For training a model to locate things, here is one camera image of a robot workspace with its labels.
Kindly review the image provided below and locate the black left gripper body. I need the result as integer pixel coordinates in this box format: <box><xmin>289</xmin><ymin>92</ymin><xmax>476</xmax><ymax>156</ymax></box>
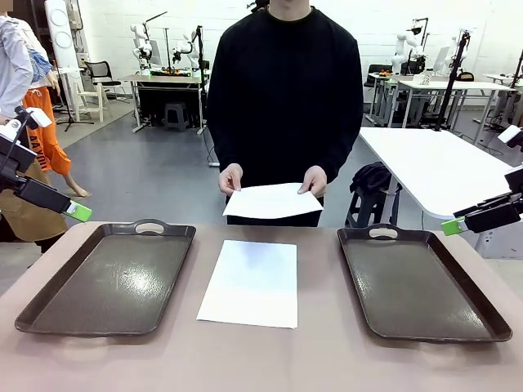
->
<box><xmin>0</xmin><ymin>136</ymin><xmax>36</xmax><ymax>192</ymax></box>

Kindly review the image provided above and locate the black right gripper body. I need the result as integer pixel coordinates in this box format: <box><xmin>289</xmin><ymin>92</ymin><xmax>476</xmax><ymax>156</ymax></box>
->
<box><xmin>505</xmin><ymin>163</ymin><xmax>523</xmax><ymax>197</ymax></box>

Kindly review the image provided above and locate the white A4 paper sheet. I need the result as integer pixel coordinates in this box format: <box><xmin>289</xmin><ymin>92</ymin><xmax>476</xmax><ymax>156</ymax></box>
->
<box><xmin>196</xmin><ymin>239</ymin><xmax>298</xmax><ymax>330</ymax></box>
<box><xmin>222</xmin><ymin>182</ymin><xmax>324</xmax><ymax>220</ymax></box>

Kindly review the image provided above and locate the person's right forearm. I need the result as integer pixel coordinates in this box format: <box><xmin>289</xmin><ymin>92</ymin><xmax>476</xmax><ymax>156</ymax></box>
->
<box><xmin>206</xmin><ymin>101</ymin><xmax>246</xmax><ymax>168</ymax></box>

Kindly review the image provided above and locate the person's left forearm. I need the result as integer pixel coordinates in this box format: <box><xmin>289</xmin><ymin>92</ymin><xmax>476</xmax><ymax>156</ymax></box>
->
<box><xmin>314</xmin><ymin>101</ymin><xmax>364</xmax><ymax>185</ymax></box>

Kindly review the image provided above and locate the person's left hand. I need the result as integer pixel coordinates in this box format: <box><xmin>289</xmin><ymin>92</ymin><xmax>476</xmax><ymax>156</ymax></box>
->
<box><xmin>297</xmin><ymin>165</ymin><xmax>328</xmax><ymax>196</ymax></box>

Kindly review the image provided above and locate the person's right hand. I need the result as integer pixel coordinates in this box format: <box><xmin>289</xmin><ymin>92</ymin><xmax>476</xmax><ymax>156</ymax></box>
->
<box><xmin>218</xmin><ymin>163</ymin><xmax>245</xmax><ymax>196</ymax></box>

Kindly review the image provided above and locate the large white table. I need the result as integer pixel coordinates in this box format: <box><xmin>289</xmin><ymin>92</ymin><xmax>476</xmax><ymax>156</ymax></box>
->
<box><xmin>357</xmin><ymin>126</ymin><xmax>523</xmax><ymax>229</ymax></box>

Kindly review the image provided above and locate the long white desk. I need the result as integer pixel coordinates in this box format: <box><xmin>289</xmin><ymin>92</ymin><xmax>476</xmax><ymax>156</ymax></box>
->
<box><xmin>386</xmin><ymin>79</ymin><xmax>516</xmax><ymax>130</ymax></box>

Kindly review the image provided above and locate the white wooden chair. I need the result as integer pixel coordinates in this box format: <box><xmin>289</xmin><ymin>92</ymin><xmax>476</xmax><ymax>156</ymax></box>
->
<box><xmin>60</xmin><ymin>67</ymin><xmax>106</xmax><ymax>123</ymax></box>

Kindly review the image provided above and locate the brown plastic serving tray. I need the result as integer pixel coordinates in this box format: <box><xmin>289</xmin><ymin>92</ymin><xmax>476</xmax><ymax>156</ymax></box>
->
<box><xmin>337</xmin><ymin>223</ymin><xmax>513</xmax><ymax>343</ymax></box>
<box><xmin>14</xmin><ymin>219</ymin><xmax>197</xmax><ymax>338</ymax></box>

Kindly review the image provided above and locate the black tripod pole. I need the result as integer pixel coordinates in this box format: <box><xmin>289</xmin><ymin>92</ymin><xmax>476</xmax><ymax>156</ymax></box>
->
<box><xmin>433</xmin><ymin>30</ymin><xmax>472</xmax><ymax>132</ymax></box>

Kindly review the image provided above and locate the black cloth bundle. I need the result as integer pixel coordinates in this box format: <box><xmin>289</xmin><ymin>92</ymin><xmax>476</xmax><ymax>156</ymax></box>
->
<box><xmin>350</xmin><ymin>162</ymin><xmax>404</xmax><ymax>195</ymax></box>

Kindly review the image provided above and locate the black step stool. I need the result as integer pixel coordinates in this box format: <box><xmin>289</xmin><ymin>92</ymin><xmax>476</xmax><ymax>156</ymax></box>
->
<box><xmin>345</xmin><ymin>185</ymin><xmax>404</xmax><ymax>229</ymax></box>

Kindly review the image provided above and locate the black office chair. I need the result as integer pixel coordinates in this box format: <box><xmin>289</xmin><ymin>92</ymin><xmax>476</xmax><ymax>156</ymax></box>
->
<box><xmin>83</xmin><ymin>60</ymin><xmax>128</xmax><ymax>103</ymax></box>
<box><xmin>363</xmin><ymin>63</ymin><xmax>393</xmax><ymax>89</ymax></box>

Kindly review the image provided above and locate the white tower air conditioner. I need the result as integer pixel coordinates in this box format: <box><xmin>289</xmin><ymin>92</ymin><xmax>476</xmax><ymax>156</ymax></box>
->
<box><xmin>43</xmin><ymin>0</ymin><xmax>89</xmax><ymax>70</ymax></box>

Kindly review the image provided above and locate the computer monitor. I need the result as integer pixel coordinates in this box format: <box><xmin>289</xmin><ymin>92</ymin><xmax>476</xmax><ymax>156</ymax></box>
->
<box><xmin>432</xmin><ymin>45</ymin><xmax>450</xmax><ymax>74</ymax></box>

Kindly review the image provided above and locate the grey workbench with black panel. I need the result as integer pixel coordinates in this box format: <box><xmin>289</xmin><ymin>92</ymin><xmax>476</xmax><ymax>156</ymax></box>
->
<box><xmin>130</xmin><ymin>73</ymin><xmax>210</xmax><ymax>135</ymax></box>

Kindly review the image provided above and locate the grey plastic stool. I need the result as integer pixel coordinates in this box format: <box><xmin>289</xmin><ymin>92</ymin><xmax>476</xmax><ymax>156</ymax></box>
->
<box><xmin>163</xmin><ymin>101</ymin><xmax>190</xmax><ymax>132</ymax></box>

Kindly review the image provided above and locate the person in black sweater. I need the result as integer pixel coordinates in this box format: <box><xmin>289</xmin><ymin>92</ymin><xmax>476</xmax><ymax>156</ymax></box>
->
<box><xmin>206</xmin><ymin>0</ymin><xmax>364</xmax><ymax>228</ymax></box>

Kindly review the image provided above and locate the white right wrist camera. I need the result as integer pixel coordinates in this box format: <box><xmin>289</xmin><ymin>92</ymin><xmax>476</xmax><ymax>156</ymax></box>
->
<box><xmin>497</xmin><ymin>124</ymin><xmax>523</xmax><ymax>149</ymax></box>

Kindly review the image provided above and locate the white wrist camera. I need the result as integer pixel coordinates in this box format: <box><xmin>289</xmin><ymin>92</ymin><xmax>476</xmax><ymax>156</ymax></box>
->
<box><xmin>15</xmin><ymin>105</ymin><xmax>53</xmax><ymax>131</ymax></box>
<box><xmin>497</xmin><ymin>124</ymin><xmax>523</xmax><ymax>149</ymax></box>

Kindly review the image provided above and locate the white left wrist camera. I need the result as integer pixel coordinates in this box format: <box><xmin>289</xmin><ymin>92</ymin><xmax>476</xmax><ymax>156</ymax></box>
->
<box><xmin>15</xmin><ymin>105</ymin><xmax>53</xmax><ymax>131</ymax></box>

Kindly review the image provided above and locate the black camera pole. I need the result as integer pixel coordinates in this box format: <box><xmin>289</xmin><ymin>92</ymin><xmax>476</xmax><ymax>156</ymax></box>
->
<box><xmin>194</xmin><ymin>24</ymin><xmax>205</xmax><ymax>82</ymax></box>

